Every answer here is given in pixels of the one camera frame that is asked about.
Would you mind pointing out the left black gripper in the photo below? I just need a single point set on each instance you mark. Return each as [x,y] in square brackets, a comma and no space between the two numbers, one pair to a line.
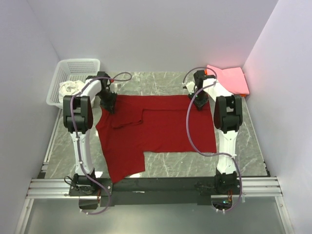
[109,106]

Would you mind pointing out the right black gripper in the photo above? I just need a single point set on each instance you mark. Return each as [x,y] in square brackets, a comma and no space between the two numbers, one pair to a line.
[200,104]

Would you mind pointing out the red t shirt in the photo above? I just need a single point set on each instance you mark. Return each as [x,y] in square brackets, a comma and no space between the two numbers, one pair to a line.
[151,124]

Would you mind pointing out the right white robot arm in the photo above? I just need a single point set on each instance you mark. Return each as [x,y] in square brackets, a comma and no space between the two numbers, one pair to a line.
[227,120]

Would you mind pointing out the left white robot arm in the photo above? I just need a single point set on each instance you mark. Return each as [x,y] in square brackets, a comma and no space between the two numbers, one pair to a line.
[78,120]

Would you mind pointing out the orange folded t shirt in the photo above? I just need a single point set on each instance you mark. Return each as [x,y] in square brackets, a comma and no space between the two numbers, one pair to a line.
[217,90]

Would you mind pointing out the pink folded t shirt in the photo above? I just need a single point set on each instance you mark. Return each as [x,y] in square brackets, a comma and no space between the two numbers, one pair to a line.
[232,79]

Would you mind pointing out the white plastic basket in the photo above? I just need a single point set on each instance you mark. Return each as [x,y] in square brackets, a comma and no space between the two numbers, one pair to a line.
[70,70]

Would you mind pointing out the white crumpled t shirt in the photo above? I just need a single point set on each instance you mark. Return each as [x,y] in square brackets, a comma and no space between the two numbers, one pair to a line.
[69,88]

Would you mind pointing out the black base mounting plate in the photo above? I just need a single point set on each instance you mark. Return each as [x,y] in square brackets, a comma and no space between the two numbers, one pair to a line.
[154,191]

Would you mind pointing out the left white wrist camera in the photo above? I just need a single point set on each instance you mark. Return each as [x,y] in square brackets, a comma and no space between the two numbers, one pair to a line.
[116,85]

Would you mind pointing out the aluminium frame rail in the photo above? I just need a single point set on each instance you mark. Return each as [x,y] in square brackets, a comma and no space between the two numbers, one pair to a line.
[260,208]

